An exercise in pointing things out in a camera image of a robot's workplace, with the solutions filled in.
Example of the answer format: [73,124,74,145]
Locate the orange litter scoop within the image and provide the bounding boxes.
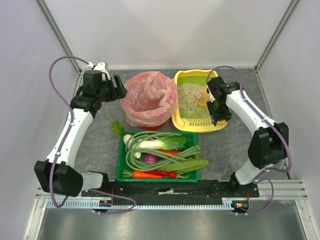
[192,88,227,129]

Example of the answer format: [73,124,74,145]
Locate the yellow litter box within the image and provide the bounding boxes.
[172,69,223,134]

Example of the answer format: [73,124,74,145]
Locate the pink plastic bin liner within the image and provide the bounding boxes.
[120,71,178,127]

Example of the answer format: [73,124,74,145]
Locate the red trash bin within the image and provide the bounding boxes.
[140,122,166,131]

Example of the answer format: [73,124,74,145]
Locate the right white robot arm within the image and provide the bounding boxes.
[206,76,289,192]

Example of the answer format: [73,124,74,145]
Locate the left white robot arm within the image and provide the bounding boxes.
[34,70,127,197]

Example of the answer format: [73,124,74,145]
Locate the grey cat litter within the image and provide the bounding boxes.
[177,83,204,119]

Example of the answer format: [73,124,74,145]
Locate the white radish with leaves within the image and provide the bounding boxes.
[110,120,132,145]

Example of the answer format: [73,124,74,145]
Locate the green vegetable tray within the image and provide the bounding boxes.
[116,131,201,182]

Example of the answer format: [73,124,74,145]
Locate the green bok choy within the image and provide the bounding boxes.
[161,135,187,151]

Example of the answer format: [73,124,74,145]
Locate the green lettuce leaf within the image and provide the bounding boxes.
[157,157,209,175]

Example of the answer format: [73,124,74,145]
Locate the white green leek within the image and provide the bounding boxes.
[138,139,175,150]

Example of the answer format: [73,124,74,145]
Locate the orange carrot middle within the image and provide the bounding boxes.
[159,149,181,155]

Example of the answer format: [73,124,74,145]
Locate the orange carrot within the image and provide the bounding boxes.
[159,149,181,155]
[122,170,164,179]

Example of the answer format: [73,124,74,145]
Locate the green long beans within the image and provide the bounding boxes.
[124,131,201,172]

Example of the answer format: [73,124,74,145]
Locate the white small mushroom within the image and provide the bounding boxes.
[133,152,142,159]

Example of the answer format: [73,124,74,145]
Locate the purple onion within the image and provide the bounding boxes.
[143,153,159,165]

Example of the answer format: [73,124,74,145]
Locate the red chili pepper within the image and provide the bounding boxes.
[148,170,189,179]

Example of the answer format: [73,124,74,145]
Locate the orange carrot front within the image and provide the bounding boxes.
[122,170,164,179]

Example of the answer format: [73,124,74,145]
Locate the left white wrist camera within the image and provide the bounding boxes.
[87,61,108,74]

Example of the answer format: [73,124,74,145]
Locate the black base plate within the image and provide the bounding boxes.
[81,180,260,201]

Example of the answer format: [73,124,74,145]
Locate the grey slotted cable duct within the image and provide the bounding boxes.
[62,198,245,211]

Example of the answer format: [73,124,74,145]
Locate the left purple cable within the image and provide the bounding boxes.
[48,56,94,209]

